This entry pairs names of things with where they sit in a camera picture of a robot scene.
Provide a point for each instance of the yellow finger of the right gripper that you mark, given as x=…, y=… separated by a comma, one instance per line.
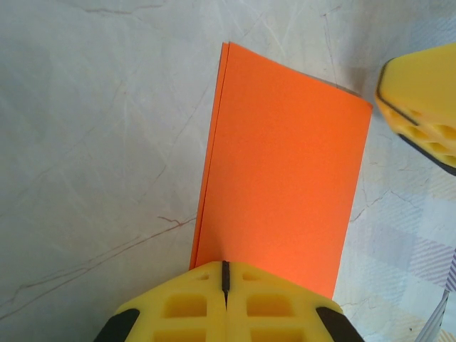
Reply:
x=424, y=82
x=424, y=142

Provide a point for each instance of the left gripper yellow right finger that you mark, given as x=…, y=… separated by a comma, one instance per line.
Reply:
x=278, y=313

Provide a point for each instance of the orange paper sheet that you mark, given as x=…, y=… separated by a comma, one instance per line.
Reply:
x=285, y=160

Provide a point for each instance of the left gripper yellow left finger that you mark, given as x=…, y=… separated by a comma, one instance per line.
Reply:
x=178, y=313

